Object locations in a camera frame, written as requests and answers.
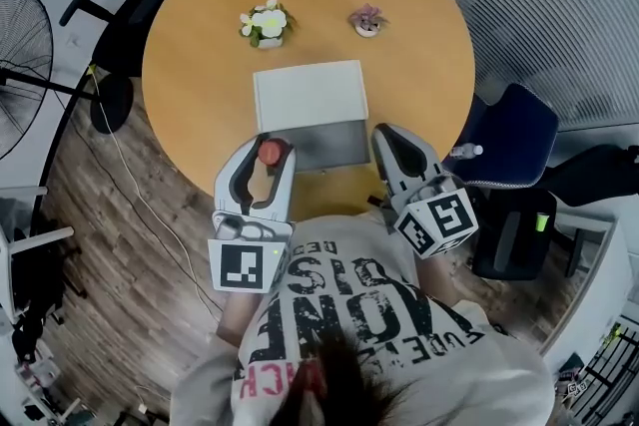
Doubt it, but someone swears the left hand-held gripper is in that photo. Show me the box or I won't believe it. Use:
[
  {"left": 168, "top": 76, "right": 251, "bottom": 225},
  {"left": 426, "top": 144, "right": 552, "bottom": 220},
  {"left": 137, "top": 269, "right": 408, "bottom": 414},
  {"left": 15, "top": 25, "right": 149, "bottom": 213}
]
[{"left": 207, "top": 138, "right": 299, "bottom": 295}]

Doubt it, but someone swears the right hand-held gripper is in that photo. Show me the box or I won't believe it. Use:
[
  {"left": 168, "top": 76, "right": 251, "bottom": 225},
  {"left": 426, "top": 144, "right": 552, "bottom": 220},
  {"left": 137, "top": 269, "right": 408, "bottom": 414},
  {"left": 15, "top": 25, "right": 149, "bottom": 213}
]
[{"left": 371, "top": 123, "right": 479, "bottom": 260}]

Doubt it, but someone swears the grey drawer box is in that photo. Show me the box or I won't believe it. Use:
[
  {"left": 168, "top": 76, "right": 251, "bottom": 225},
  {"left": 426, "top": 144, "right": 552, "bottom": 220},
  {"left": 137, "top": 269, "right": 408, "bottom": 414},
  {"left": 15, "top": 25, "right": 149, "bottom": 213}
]
[{"left": 252, "top": 59, "right": 373, "bottom": 176}]

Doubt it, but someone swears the person's right forearm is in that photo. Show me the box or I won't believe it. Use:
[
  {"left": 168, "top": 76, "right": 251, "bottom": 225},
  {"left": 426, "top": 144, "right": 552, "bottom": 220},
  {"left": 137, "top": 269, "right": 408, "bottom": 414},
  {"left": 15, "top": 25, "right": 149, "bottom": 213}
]
[{"left": 413, "top": 253, "right": 463, "bottom": 311}]

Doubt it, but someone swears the person's left forearm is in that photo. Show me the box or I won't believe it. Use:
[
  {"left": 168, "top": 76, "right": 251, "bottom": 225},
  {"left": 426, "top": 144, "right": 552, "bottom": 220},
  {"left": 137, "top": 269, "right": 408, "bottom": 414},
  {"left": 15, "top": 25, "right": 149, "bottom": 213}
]
[{"left": 217, "top": 291, "right": 271, "bottom": 346}]

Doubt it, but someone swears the clear plastic water bottle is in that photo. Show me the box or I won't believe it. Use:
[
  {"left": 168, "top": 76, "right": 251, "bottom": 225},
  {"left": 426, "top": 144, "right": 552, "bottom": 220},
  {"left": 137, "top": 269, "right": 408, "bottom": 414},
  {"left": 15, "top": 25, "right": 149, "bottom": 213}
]
[{"left": 450, "top": 143, "right": 484, "bottom": 160}]

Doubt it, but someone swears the dark blue chair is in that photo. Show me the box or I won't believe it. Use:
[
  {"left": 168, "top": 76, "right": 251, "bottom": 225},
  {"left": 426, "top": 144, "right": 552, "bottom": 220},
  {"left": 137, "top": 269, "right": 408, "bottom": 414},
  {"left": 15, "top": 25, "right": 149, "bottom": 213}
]
[{"left": 441, "top": 83, "right": 560, "bottom": 190}]

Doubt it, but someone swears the black high-back office chair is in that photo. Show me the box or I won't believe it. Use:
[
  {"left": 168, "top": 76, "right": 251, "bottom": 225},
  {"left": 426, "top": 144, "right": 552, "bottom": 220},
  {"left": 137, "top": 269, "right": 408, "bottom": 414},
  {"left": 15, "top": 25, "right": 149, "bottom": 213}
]
[{"left": 471, "top": 144, "right": 639, "bottom": 283}]

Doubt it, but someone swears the pink potted plant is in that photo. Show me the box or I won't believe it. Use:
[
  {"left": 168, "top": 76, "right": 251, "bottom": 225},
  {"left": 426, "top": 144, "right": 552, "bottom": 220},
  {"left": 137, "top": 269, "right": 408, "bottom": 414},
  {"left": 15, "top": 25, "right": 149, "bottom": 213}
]
[{"left": 347, "top": 3, "right": 390, "bottom": 38}]

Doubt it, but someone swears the black standing fan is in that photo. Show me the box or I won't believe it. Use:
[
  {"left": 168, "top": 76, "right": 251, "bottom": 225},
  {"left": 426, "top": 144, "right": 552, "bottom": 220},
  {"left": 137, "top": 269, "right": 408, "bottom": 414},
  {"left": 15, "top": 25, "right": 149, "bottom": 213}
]
[{"left": 0, "top": 0, "right": 135, "bottom": 162}]

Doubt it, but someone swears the white flower potted plant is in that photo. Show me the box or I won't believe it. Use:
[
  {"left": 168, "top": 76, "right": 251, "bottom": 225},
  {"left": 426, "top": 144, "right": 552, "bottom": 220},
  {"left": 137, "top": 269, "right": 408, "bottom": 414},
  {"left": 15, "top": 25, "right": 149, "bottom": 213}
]
[{"left": 238, "top": 0, "right": 299, "bottom": 50}]

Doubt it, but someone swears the person's printed grey sweatshirt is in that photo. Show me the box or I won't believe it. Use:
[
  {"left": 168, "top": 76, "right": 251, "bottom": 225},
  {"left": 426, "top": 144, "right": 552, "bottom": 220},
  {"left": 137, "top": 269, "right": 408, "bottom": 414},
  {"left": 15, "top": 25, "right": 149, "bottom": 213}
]
[{"left": 169, "top": 209, "right": 558, "bottom": 426}]

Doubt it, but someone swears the white desk with slanted legs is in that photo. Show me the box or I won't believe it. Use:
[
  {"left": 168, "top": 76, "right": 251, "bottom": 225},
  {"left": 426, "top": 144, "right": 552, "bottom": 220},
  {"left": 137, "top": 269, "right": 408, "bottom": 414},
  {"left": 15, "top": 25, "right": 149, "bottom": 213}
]
[{"left": 0, "top": 187, "right": 76, "bottom": 325}]

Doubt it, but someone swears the black swivel chair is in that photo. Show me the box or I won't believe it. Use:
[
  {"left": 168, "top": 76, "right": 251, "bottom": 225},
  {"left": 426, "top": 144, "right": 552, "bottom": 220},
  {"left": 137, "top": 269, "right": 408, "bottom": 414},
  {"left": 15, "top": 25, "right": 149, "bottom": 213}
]
[{"left": 9, "top": 213, "right": 89, "bottom": 365}]

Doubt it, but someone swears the white floor cable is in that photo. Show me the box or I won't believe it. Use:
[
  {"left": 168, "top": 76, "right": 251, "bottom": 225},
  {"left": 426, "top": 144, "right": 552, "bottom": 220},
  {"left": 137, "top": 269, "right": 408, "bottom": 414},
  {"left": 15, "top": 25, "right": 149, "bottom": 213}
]
[{"left": 88, "top": 63, "right": 217, "bottom": 311}]

